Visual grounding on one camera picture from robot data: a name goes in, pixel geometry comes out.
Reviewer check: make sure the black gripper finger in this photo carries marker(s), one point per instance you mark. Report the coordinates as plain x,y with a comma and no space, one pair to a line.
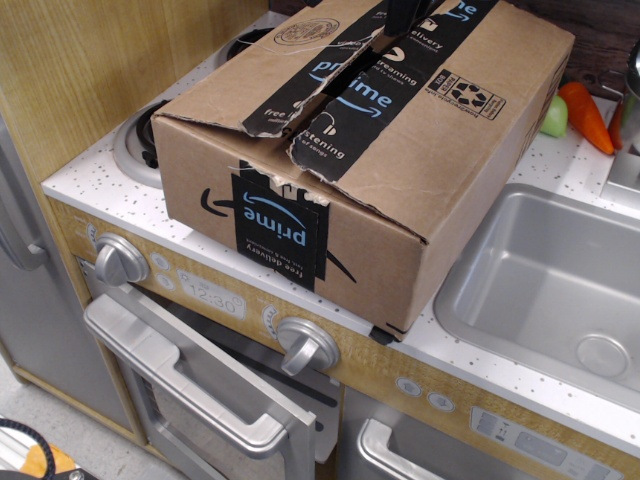
402,14

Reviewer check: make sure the brown cardboard prime box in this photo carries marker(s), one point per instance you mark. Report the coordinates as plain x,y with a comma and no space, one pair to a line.
359,167

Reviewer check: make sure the rear grey stove burner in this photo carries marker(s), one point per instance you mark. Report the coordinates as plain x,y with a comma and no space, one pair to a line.
239,44

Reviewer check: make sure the grey stove burner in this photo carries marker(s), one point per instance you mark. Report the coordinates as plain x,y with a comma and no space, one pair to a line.
134,147
239,44

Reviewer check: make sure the green toy vegetable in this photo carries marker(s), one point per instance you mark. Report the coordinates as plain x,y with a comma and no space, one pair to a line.
555,122

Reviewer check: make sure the orange toy carrot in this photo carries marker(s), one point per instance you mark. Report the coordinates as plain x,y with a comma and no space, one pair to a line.
585,117

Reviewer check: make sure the silver toy pot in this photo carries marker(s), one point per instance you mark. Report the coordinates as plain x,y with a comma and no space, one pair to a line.
624,124

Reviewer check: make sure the front grey stove burner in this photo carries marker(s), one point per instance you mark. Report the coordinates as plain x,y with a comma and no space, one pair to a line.
134,147

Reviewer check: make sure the silver toy kitchen sink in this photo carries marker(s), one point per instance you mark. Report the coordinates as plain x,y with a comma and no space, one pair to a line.
553,284

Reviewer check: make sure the right silver stove knob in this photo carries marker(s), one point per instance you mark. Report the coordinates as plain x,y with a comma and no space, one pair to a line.
305,345

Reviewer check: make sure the silver stove knob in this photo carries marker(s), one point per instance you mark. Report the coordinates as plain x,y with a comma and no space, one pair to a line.
305,345
119,261

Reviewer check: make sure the left silver stove knob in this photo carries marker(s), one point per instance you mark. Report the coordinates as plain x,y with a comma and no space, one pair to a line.
119,261

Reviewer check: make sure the silver toy dishwasher door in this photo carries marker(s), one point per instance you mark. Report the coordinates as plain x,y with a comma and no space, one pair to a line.
379,442

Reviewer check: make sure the silver toy oven door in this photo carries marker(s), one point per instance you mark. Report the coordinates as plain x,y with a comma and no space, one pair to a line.
214,403

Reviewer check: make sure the grey toy fridge door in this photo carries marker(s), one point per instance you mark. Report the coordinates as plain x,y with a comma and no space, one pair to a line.
43,335

